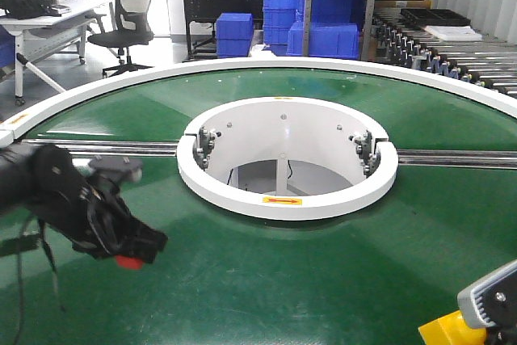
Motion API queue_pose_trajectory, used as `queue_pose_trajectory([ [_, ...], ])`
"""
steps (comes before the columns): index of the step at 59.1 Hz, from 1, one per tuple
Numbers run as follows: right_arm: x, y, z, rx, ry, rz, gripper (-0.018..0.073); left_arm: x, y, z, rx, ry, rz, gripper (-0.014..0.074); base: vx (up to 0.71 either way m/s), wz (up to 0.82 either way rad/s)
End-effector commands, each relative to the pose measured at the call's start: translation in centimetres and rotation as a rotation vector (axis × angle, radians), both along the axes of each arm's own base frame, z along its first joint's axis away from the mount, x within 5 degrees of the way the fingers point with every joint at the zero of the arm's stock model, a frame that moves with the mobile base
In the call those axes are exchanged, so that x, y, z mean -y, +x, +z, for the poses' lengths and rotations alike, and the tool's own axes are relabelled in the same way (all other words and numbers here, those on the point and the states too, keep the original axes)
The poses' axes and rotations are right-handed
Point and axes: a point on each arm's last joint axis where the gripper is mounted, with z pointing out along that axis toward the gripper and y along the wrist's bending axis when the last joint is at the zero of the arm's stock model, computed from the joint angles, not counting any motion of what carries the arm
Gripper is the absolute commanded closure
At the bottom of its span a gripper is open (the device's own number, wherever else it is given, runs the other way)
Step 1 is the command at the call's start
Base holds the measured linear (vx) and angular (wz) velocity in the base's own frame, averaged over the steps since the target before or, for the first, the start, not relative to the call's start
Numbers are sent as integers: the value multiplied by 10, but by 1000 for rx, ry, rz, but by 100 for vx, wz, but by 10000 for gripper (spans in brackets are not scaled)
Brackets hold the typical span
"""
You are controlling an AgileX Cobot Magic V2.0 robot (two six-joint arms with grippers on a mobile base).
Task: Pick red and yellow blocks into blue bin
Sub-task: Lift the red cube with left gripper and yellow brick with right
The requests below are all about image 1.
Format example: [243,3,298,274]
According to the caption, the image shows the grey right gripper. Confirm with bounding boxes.
[457,260,516,344]

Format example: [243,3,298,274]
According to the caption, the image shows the white outer ring guard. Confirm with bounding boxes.
[1,57,516,151]

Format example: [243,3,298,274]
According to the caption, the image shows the white inner ring guard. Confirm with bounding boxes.
[176,97,398,221]

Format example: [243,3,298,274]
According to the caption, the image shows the black office chair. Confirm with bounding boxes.
[88,0,153,78]

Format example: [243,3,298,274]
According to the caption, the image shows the black tray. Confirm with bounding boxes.
[401,8,471,27]

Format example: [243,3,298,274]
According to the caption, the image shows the stacked blue crates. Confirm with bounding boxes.
[263,0,366,60]

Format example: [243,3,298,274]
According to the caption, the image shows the metal rail strip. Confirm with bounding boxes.
[22,139,516,170]

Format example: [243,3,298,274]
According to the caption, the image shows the small blue bin on floor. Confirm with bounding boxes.
[216,13,254,58]

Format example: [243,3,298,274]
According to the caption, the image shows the red cube block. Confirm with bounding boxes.
[115,255,145,271]

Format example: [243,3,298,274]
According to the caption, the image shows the yellow toy brick block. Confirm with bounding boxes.
[418,310,488,345]

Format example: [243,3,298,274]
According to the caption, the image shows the roller conveyor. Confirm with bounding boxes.
[372,8,516,98]

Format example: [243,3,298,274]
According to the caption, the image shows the white ring guard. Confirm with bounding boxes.
[1,57,516,151]
[176,97,398,221]

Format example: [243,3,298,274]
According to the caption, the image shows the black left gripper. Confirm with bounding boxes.
[36,154,168,264]

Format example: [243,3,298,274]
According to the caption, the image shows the white desk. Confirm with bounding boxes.
[1,0,111,106]

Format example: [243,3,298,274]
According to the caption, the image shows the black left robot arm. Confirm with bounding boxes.
[1,143,168,268]

